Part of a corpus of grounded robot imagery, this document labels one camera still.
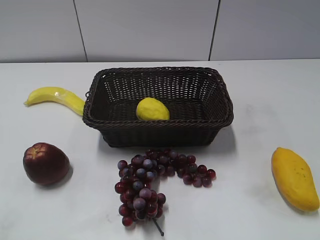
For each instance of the yellow banana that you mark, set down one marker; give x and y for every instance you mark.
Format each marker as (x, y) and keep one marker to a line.
(58, 95)

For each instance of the yellow orange mango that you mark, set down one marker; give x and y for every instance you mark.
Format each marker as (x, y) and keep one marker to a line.
(294, 180)

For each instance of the dark brown wicker basket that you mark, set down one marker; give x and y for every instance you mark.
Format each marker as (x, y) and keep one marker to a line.
(196, 97)

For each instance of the purple red grape bunch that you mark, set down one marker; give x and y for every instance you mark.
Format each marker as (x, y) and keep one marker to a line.
(141, 203)

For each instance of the dark red apple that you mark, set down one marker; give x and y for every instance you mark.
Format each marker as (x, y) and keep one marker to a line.
(45, 164)

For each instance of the yellow lemon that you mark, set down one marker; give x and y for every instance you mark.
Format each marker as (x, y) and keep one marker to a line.
(151, 109)

